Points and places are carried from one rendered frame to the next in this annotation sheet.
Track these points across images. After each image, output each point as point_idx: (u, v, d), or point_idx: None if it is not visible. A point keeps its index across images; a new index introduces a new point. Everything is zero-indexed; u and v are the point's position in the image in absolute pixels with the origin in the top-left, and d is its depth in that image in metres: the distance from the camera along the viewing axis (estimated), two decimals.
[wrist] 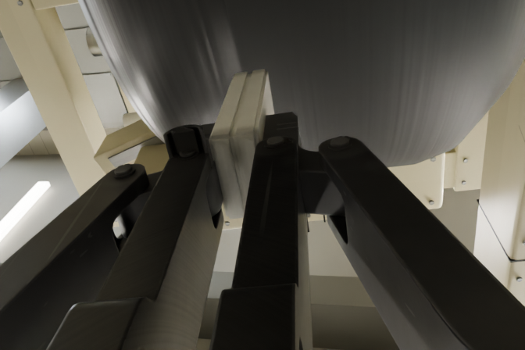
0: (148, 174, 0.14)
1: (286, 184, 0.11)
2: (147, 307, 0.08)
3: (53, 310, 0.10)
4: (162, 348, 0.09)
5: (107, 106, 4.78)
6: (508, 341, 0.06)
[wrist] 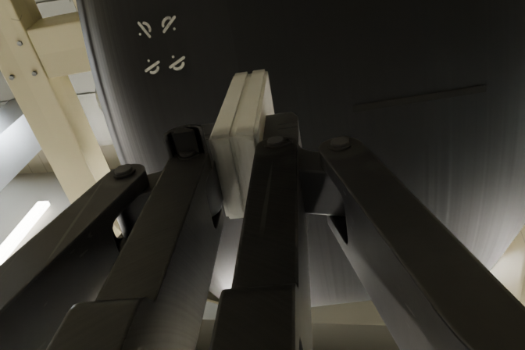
0: (148, 174, 0.14)
1: (286, 184, 0.11)
2: (147, 307, 0.08)
3: (53, 310, 0.10)
4: (162, 348, 0.09)
5: (105, 124, 4.80)
6: (508, 341, 0.06)
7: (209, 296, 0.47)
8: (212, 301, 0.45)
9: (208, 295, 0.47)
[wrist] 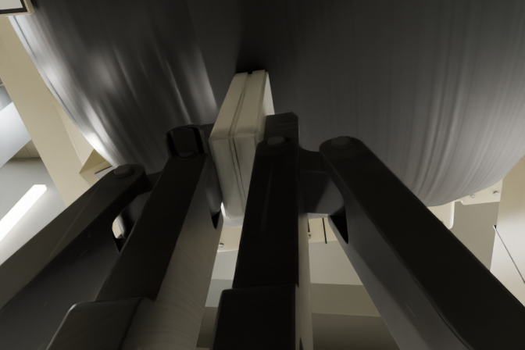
0: (148, 174, 0.14)
1: (287, 184, 0.11)
2: (147, 307, 0.08)
3: (53, 310, 0.10)
4: (162, 348, 0.09)
5: None
6: (509, 341, 0.06)
7: None
8: None
9: None
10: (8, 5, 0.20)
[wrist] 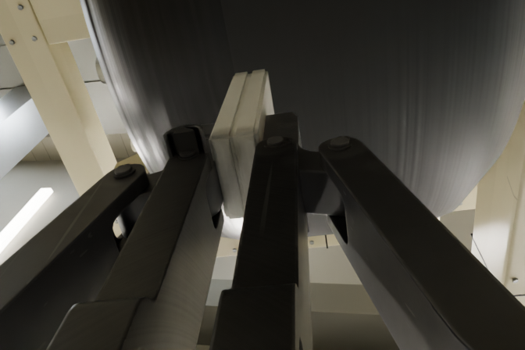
0: (148, 174, 0.14)
1: (286, 184, 0.11)
2: (147, 307, 0.08)
3: (53, 310, 0.10)
4: (162, 348, 0.09)
5: (108, 113, 4.82)
6: (508, 341, 0.06)
7: None
8: None
9: None
10: None
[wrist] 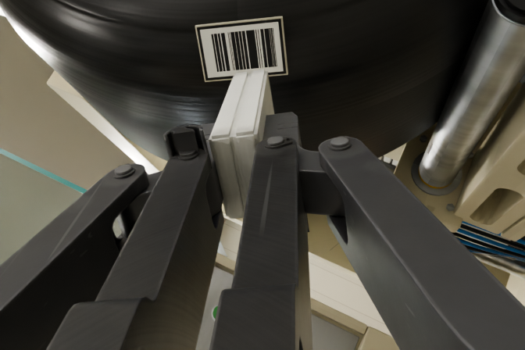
0: (148, 174, 0.14)
1: (286, 184, 0.11)
2: (147, 307, 0.08)
3: (53, 310, 0.10)
4: (162, 348, 0.09)
5: None
6: (508, 341, 0.06)
7: (262, 39, 0.32)
8: (285, 48, 0.32)
9: (260, 37, 0.32)
10: (208, 67, 0.33)
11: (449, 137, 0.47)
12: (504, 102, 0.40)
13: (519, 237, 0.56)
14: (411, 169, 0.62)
